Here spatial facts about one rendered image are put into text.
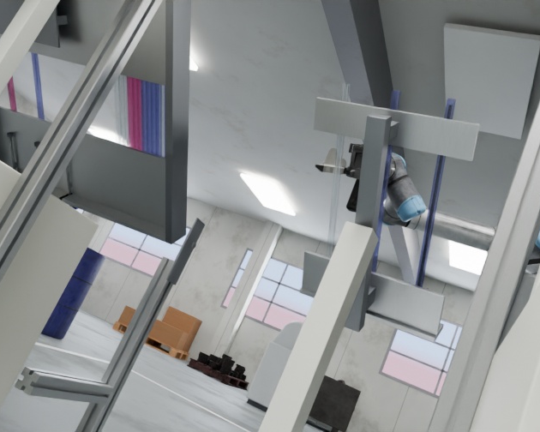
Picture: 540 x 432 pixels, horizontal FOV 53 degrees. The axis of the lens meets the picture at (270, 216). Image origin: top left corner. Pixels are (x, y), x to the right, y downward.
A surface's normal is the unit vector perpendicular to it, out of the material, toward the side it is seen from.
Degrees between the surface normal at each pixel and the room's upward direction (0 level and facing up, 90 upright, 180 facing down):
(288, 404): 90
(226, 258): 90
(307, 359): 90
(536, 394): 90
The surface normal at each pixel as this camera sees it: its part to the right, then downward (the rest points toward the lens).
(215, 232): -0.29, -0.38
